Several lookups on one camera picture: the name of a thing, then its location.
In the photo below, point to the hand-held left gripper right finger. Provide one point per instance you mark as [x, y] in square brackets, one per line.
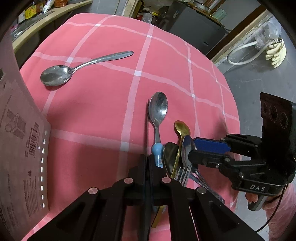
[159, 192]

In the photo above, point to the person's right forearm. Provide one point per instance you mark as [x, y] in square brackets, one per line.
[286, 213]

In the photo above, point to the clear plastic jug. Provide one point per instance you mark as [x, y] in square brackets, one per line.
[148, 17]

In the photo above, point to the orange seasoning bottle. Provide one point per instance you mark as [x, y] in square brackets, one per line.
[61, 2]

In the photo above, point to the clear plastic wall bag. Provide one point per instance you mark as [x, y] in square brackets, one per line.
[269, 34]

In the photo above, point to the cream rubber gloves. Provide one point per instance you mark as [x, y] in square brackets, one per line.
[276, 54]

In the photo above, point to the gold spoon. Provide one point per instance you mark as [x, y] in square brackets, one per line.
[182, 128]

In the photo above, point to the wooden door frame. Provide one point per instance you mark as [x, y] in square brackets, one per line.
[242, 34]

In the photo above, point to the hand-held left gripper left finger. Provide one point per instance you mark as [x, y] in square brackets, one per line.
[136, 192]

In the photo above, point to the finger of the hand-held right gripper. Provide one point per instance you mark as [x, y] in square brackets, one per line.
[203, 158]
[208, 144]

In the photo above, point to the person's right hand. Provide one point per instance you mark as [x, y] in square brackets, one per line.
[251, 198]

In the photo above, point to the pink checked tablecloth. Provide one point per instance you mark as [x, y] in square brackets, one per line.
[104, 111]

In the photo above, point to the white perforated utensil basket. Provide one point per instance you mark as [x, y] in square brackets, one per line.
[20, 150]

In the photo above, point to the white blue seasoning bag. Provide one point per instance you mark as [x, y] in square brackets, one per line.
[48, 5]

